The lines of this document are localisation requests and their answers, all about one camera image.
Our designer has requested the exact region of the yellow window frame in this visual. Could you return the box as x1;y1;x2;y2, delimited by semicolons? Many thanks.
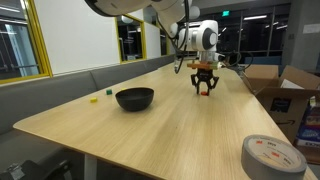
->
114;13;148;65
0;0;54;84

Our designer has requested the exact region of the blue printed carton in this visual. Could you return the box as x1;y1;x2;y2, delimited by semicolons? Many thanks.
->
294;96;320;148

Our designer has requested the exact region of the grey upholstered bench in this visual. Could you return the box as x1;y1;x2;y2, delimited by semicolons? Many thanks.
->
0;54;177;174

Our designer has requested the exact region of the white globe lamp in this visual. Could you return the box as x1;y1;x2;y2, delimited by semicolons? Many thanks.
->
189;5;201;20

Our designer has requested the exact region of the cardboard box with smile logo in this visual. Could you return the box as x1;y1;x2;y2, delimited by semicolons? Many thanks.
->
254;65;320;145

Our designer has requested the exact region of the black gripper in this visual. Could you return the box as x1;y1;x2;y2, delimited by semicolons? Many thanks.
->
190;68;220;95

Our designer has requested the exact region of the white paper sign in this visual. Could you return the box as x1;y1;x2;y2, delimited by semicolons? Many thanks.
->
302;23;320;35

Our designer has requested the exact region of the white table leg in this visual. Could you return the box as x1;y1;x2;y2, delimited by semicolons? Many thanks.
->
83;153;98;180

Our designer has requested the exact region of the grey duct tape roll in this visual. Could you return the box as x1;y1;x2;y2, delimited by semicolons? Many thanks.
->
240;134;308;180

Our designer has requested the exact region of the plain open cardboard box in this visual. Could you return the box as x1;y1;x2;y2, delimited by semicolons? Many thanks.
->
243;64;280;95

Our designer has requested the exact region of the black bowl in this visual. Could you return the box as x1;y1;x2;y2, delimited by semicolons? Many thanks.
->
115;87;155;113

